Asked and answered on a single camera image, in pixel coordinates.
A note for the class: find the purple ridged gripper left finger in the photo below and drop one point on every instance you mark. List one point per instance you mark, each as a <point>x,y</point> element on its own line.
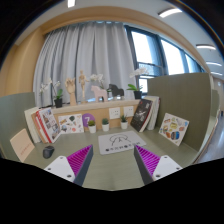
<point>74,167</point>

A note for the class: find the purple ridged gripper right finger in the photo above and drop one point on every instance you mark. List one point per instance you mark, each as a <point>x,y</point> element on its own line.
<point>153,167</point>

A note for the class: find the black computer mouse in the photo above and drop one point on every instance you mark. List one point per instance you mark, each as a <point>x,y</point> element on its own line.
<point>48,151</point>

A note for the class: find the grey printed mouse pad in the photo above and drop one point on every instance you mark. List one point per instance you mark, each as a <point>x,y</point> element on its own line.
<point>119,142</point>

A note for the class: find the white books behind black book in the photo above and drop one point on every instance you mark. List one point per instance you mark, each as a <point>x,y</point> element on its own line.
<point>155,109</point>

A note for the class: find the colourful food picture card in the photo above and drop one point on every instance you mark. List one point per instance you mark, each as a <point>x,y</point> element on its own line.
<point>173,128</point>

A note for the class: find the white sticker sheet card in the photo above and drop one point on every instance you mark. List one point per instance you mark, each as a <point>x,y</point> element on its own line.
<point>71,124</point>

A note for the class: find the left small potted plant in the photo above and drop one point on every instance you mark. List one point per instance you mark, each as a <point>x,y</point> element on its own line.
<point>92,126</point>

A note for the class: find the small potted plant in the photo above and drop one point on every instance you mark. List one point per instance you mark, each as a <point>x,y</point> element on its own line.
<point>105,124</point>
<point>92,126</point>
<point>124,122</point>

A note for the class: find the purple round number sign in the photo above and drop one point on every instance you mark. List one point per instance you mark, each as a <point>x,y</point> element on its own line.
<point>86,118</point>

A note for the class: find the right small potted plant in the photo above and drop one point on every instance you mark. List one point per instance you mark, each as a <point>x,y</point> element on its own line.
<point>124,122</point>

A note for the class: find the middle small potted plant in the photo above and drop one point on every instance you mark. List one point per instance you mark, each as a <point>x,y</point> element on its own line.
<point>105,124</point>

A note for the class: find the beige card with text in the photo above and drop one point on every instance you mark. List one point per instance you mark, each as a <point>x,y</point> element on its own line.
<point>22,145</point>

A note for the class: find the red spine illustrated book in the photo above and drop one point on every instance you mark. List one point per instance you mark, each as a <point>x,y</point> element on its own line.
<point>49,124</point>

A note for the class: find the black cover book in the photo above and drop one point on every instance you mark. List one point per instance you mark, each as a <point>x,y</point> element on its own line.
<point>142,115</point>

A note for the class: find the wooden shelf with sockets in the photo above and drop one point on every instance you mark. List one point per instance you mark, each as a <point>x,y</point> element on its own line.
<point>99,110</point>

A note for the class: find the white book stack left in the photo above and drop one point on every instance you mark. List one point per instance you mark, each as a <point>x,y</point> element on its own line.
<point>31,124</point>

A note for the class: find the left white orchid pot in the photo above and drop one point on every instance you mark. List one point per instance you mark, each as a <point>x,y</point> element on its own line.
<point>57,93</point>

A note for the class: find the white orchid pot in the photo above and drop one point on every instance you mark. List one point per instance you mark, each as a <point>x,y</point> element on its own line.
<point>136,88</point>
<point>57,93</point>

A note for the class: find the pink wooden horse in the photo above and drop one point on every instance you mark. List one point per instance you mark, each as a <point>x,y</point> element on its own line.
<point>99,93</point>

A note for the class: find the black wooden horse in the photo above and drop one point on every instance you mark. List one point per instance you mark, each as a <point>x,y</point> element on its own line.
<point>115,91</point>

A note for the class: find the wooden hand model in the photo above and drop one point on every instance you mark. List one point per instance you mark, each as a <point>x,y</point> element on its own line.
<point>70,87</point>

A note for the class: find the wooden mannequin figure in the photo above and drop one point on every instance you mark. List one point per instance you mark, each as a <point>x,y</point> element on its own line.
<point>82,81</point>

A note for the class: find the right white orchid pot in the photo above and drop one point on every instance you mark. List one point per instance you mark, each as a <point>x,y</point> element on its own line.
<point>136,88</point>

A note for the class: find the grey curtain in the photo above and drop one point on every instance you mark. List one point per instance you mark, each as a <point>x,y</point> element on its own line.
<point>100,48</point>

